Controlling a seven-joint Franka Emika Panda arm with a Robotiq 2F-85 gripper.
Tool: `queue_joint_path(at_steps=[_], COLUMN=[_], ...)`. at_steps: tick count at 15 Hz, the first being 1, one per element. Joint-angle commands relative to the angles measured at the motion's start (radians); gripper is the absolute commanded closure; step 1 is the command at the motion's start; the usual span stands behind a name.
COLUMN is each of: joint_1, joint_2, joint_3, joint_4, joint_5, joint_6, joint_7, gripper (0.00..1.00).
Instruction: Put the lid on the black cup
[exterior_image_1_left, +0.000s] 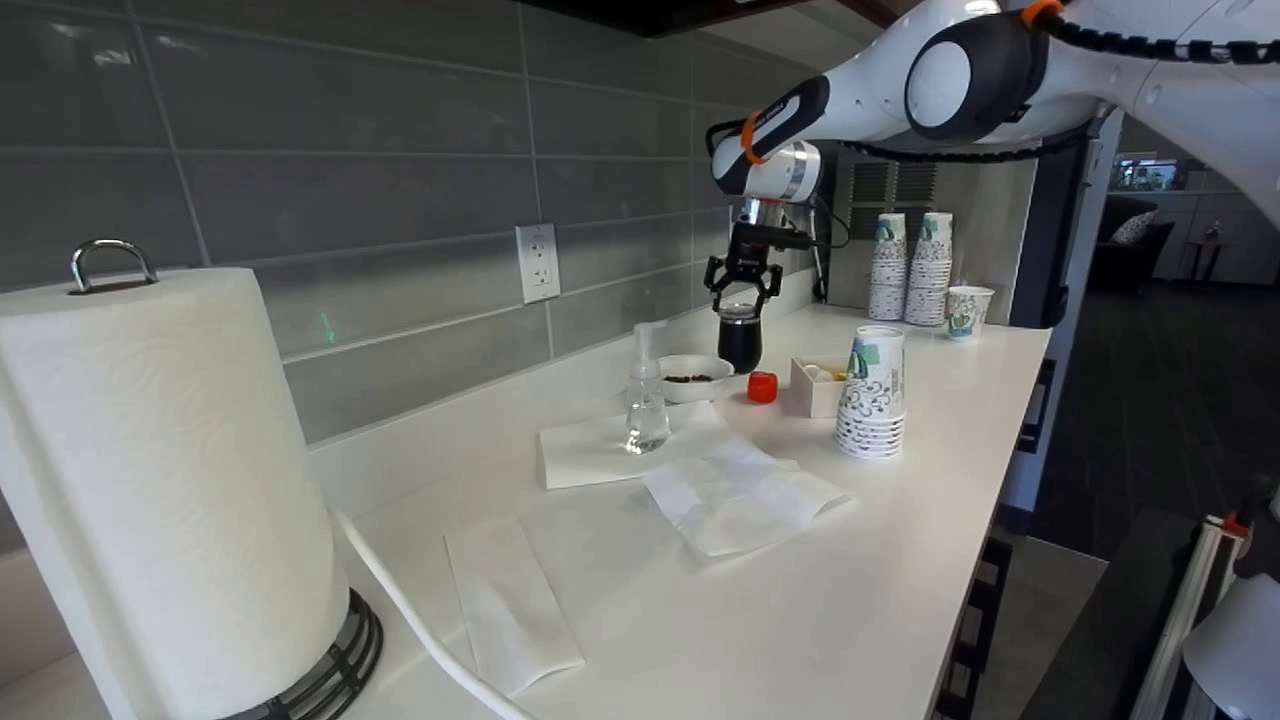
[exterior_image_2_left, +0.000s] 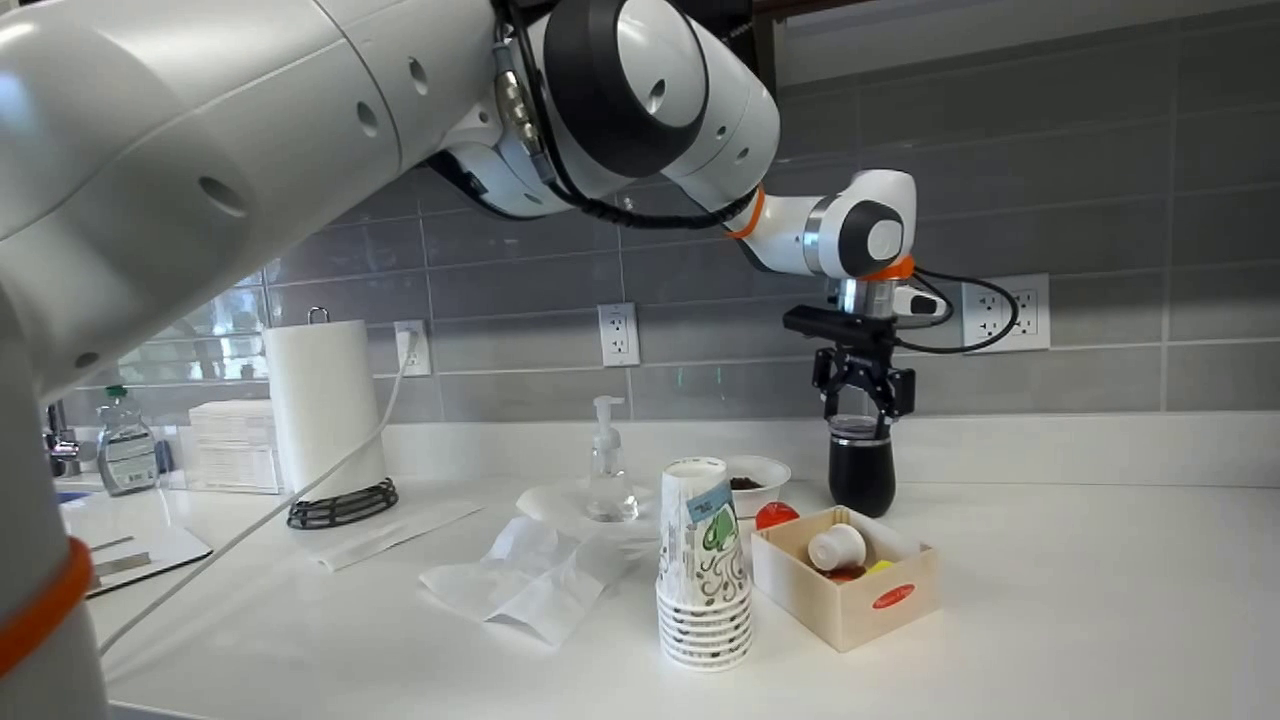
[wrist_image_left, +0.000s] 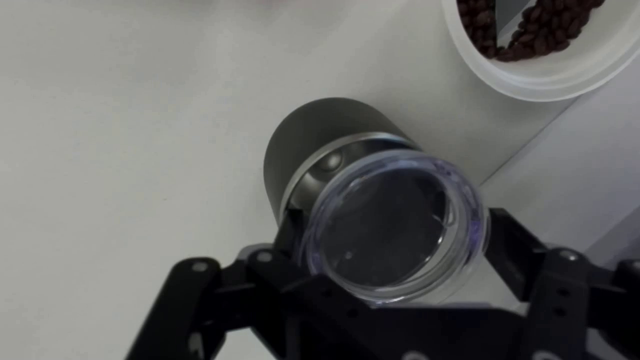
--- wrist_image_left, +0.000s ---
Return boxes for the white bowl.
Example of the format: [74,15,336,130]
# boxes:
[439,0,640,103]

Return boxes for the clear plastic cup lid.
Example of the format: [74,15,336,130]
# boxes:
[296,145,493,309]

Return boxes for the black cup with steel rim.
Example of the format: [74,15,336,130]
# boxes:
[265,96,428,230]

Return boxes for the coffee beans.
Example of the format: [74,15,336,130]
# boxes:
[457,0,609,64]

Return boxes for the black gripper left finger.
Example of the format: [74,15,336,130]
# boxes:
[127,207,402,360]

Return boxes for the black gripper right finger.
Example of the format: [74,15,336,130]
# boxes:
[484,206,640,360]

